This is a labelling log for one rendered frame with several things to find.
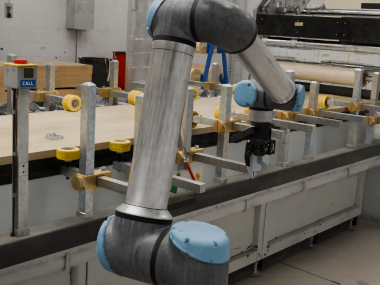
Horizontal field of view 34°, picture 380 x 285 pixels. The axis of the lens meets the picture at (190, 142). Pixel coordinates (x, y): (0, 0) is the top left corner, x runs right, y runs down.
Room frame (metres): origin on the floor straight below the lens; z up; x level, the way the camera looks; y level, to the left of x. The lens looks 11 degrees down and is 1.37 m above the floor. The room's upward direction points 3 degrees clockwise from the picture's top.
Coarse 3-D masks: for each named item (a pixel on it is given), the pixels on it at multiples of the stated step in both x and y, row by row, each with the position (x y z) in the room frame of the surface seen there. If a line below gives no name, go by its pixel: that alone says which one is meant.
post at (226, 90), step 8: (224, 88) 2.57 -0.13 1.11; (224, 96) 2.57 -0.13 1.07; (224, 104) 2.57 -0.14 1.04; (224, 112) 2.57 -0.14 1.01; (224, 120) 2.56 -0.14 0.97; (224, 136) 2.57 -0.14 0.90; (224, 144) 2.57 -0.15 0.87; (224, 152) 2.57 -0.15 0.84; (216, 168) 2.58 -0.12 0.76; (224, 168) 2.58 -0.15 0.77; (216, 176) 2.58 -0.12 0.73; (224, 176) 2.58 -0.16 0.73
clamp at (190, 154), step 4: (192, 148) 2.44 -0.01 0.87; (200, 148) 2.45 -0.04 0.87; (180, 152) 2.36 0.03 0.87; (188, 152) 2.38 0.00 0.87; (192, 152) 2.39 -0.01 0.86; (196, 152) 2.41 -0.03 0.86; (200, 152) 2.43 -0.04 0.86; (176, 156) 2.36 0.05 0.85; (180, 156) 2.35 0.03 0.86; (188, 156) 2.38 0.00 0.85; (192, 156) 2.40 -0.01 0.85; (176, 160) 2.36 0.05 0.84; (180, 160) 2.35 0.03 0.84; (192, 160) 2.40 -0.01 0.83; (184, 164) 2.36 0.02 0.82
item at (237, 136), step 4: (248, 128) 2.22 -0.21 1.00; (252, 128) 2.21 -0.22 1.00; (240, 132) 2.24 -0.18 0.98; (244, 132) 2.23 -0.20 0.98; (248, 132) 2.22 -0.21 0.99; (252, 132) 2.21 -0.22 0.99; (232, 136) 2.26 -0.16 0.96; (236, 136) 2.25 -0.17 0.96; (240, 136) 2.24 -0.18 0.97; (244, 136) 2.23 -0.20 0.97; (248, 136) 2.24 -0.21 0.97; (232, 140) 2.26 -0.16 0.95; (236, 140) 2.25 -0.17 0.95; (240, 140) 2.26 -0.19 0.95
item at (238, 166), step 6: (198, 156) 2.38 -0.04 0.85; (204, 156) 2.36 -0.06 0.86; (210, 156) 2.36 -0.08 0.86; (204, 162) 2.36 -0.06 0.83; (210, 162) 2.34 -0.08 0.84; (216, 162) 2.32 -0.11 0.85; (222, 162) 2.31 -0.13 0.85; (228, 162) 2.29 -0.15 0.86; (234, 162) 2.27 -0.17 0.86; (240, 162) 2.28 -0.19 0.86; (228, 168) 2.29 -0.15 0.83; (234, 168) 2.27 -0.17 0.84; (240, 168) 2.25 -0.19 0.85; (246, 168) 2.24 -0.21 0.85
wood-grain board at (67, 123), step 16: (48, 112) 2.97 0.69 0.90; (64, 112) 3.00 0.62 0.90; (96, 112) 3.06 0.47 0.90; (112, 112) 3.09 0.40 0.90; (128, 112) 3.12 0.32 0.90; (208, 112) 3.29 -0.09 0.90; (240, 112) 3.36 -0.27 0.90; (0, 128) 2.47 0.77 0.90; (32, 128) 2.51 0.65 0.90; (48, 128) 2.53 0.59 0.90; (64, 128) 2.55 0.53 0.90; (96, 128) 2.60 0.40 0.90; (112, 128) 2.62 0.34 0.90; (128, 128) 2.64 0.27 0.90; (192, 128) 2.74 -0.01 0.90; (208, 128) 2.81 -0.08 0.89; (0, 144) 2.16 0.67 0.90; (32, 144) 2.20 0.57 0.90; (48, 144) 2.21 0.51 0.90; (64, 144) 2.23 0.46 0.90; (96, 144) 2.29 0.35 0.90; (0, 160) 1.97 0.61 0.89; (32, 160) 2.07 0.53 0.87
